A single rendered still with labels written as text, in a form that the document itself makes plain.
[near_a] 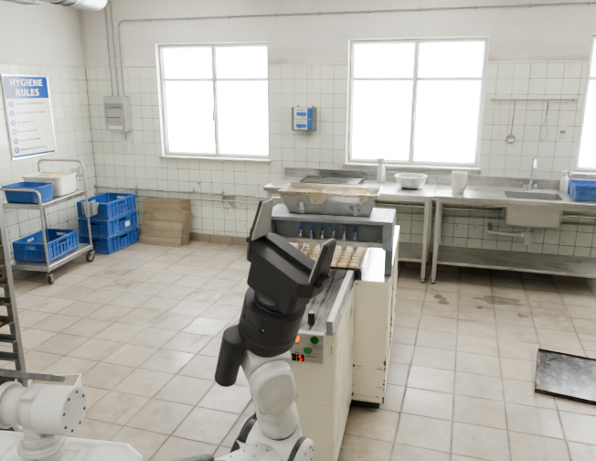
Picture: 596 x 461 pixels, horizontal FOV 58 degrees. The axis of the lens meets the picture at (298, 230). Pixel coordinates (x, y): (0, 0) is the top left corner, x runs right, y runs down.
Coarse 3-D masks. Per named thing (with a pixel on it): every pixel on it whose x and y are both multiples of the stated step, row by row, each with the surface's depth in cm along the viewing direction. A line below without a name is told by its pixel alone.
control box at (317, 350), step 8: (304, 336) 237; (312, 336) 236; (320, 336) 235; (296, 344) 239; (304, 344) 238; (312, 344) 237; (320, 344) 236; (296, 352) 240; (312, 352) 238; (320, 352) 237; (296, 360) 241; (304, 360) 240; (312, 360) 239; (320, 360) 238
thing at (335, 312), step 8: (352, 272) 296; (344, 280) 284; (352, 280) 297; (344, 288) 272; (344, 296) 266; (336, 304) 253; (344, 304) 267; (336, 312) 244; (328, 320) 235; (336, 320) 245; (328, 328) 234
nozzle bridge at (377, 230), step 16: (272, 208) 322; (272, 224) 308; (288, 224) 311; (304, 224) 309; (320, 224) 307; (336, 224) 305; (352, 224) 303; (368, 224) 292; (384, 224) 290; (288, 240) 308; (304, 240) 306; (320, 240) 304; (336, 240) 304; (352, 240) 304; (368, 240) 303; (384, 240) 292; (384, 272) 308
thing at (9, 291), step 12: (0, 204) 232; (0, 216) 232; (0, 228) 232; (0, 252) 236; (12, 276) 241; (12, 288) 241; (12, 300) 242; (12, 312) 242; (12, 324) 244; (24, 360) 251; (24, 384) 252
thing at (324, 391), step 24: (336, 288) 289; (336, 336) 241; (336, 360) 244; (312, 384) 246; (336, 384) 249; (312, 408) 249; (336, 408) 254; (312, 432) 252; (336, 432) 259; (336, 456) 265
